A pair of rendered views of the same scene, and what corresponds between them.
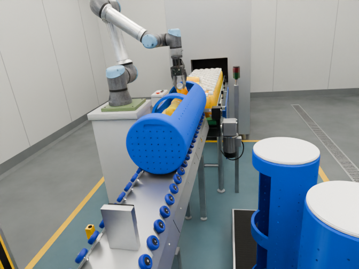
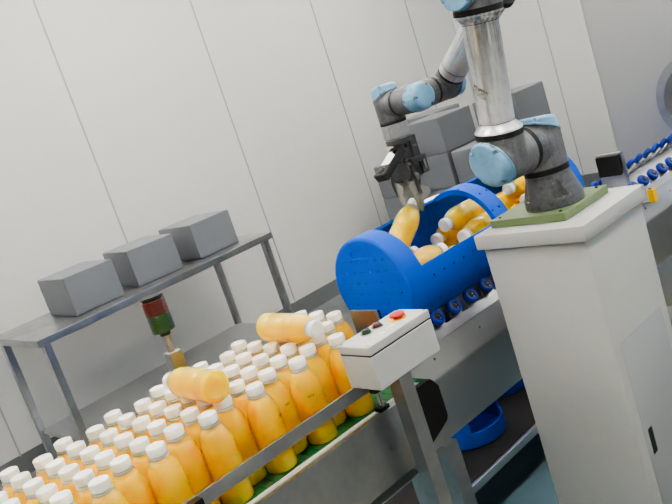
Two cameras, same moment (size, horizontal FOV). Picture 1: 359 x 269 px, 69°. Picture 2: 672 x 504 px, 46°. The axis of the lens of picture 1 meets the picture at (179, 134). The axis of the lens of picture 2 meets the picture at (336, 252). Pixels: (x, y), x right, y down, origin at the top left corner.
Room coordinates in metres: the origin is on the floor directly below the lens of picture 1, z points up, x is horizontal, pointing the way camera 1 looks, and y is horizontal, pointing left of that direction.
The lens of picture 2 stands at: (3.58, 1.13, 1.62)
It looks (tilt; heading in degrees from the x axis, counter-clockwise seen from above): 11 degrees down; 218
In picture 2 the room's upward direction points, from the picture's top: 18 degrees counter-clockwise
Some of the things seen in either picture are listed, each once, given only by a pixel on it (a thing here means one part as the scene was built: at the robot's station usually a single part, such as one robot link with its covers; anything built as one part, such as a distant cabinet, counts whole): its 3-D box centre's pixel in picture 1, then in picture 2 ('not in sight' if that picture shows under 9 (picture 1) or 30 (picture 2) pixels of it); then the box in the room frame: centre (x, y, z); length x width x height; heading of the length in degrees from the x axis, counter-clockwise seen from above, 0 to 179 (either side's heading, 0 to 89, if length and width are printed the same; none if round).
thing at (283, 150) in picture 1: (285, 149); not in sight; (1.06, -0.47, 1.03); 0.28 x 0.28 x 0.01
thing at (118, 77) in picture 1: (116, 77); (536, 141); (1.67, 0.36, 1.34); 0.13 x 0.12 x 0.14; 161
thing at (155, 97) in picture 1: (160, 97); (389, 347); (2.24, 0.14, 1.05); 0.20 x 0.10 x 0.10; 167
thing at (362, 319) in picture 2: not in sight; (371, 330); (1.97, -0.10, 0.99); 0.10 x 0.02 x 0.12; 77
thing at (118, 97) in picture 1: (119, 95); (550, 184); (1.66, 0.36, 1.22); 0.15 x 0.15 x 0.10
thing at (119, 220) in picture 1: (122, 226); (612, 174); (0.67, 0.21, 1.00); 0.10 x 0.04 x 0.15; 77
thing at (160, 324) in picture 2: (236, 74); (160, 322); (2.26, -0.53, 1.18); 0.06 x 0.06 x 0.05
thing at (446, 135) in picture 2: not in sight; (471, 183); (-1.94, -1.69, 0.59); 1.20 x 0.80 x 1.19; 78
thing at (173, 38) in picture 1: (174, 38); (388, 104); (1.67, -0.02, 1.53); 0.09 x 0.08 x 0.11; 71
